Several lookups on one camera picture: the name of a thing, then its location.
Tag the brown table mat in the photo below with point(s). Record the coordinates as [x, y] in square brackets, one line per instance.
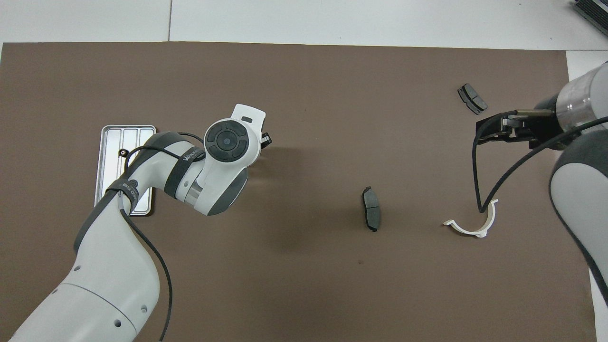
[308, 285]

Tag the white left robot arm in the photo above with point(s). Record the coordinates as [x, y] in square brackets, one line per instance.
[109, 285]

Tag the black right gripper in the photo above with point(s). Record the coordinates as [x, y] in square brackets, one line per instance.
[546, 128]

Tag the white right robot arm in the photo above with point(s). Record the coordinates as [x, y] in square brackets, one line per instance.
[579, 190]

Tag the dark grey brake pad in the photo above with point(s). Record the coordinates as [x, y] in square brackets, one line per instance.
[475, 99]
[371, 211]

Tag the dark grey ribbed equipment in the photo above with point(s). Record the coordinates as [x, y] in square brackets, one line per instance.
[593, 12]

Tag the silver metal tray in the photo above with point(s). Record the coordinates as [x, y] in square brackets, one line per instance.
[111, 142]

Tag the white semicircular plastic bracket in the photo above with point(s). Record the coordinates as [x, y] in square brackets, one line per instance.
[470, 232]

